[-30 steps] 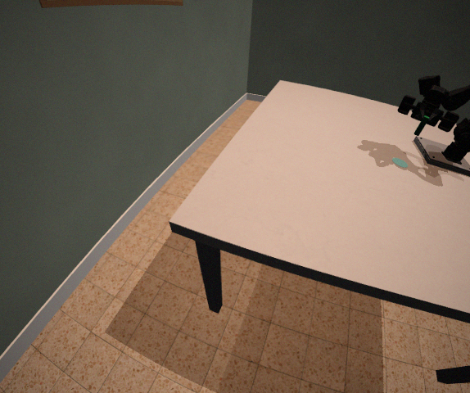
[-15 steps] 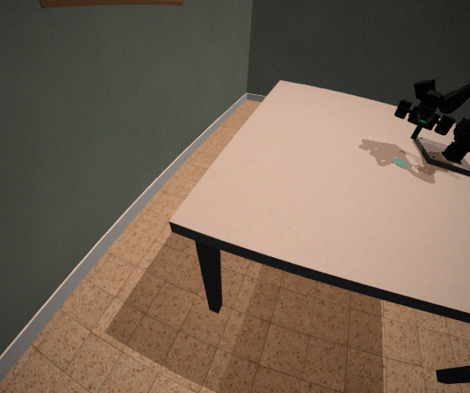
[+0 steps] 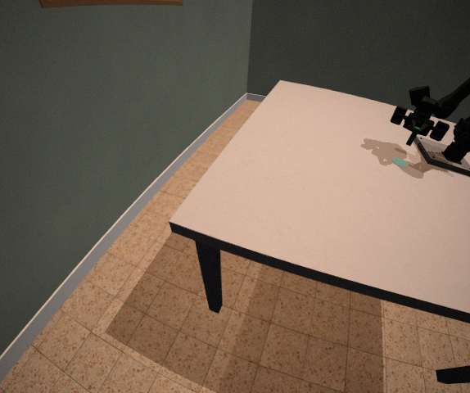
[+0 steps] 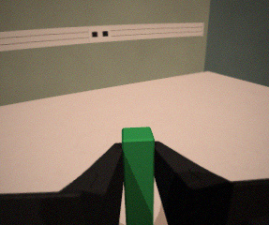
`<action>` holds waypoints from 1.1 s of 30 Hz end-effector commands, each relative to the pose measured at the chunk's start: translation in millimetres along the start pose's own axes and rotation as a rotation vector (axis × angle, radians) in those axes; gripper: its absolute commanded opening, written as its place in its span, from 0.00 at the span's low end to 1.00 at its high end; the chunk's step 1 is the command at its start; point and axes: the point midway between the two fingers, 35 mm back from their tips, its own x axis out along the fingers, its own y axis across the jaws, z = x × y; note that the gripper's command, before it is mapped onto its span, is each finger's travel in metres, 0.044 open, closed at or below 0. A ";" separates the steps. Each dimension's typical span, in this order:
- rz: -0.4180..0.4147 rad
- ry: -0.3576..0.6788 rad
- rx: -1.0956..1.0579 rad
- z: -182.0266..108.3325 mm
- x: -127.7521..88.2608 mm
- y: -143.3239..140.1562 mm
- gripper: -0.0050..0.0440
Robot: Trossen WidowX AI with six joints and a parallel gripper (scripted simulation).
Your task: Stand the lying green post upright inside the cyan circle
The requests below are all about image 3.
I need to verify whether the teal flat circle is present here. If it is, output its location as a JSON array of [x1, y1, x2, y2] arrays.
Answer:
[[392, 158, 408, 168]]

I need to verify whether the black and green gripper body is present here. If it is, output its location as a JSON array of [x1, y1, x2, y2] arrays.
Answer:
[[391, 106, 450, 142]]

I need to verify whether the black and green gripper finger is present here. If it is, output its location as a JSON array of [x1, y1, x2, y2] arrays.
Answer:
[[418, 119, 435, 136], [403, 113, 418, 132]]

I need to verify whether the green rectangular post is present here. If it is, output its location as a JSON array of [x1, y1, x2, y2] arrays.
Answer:
[[406, 126, 420, 146]]

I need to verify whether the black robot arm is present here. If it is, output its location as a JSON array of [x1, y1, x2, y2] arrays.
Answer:
[[409, 78, 470, 165]]

